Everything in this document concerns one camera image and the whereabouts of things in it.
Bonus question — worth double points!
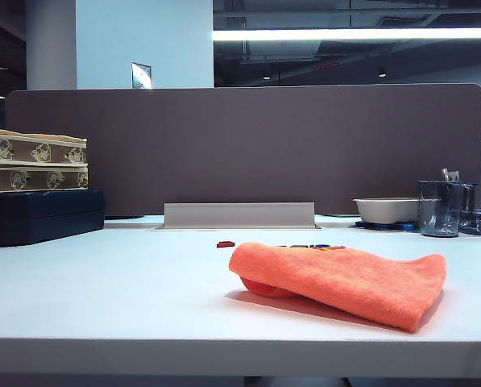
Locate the orange microfibre cloth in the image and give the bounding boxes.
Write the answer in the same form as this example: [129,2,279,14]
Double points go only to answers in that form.
[228,240,448,334]

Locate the brown desk partition panel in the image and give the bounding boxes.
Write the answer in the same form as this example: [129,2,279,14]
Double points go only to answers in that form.
[5,82,481,218]

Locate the white bowl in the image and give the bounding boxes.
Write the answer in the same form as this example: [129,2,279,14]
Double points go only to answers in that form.
[352,196,422,224]

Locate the ceiling light strip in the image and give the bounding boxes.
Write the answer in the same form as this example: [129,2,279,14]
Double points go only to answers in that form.
[211,27,481,42]

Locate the dark blue case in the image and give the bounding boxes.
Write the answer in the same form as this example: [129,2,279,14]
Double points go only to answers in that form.
[0,188,106,248]

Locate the grey transparent cup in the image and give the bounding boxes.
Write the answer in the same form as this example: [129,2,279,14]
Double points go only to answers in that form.
[417,180,463,238]

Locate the brown cartoon print box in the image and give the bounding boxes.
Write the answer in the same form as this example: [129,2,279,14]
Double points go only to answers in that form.
[0,126,89,167]
[0,163,89,194]

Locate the clear plastic holder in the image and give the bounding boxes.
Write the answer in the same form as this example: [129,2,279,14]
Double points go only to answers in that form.
[459,181,479,214]

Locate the white column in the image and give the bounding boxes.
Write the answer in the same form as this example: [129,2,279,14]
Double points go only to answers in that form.
[25,0,78,91]

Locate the grey cable tray flap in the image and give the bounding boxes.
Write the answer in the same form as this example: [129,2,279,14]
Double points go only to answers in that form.
[163,202,317,229]

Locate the silver wall sign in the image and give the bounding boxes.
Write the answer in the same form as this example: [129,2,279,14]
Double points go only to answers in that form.
[131,61,152,89]

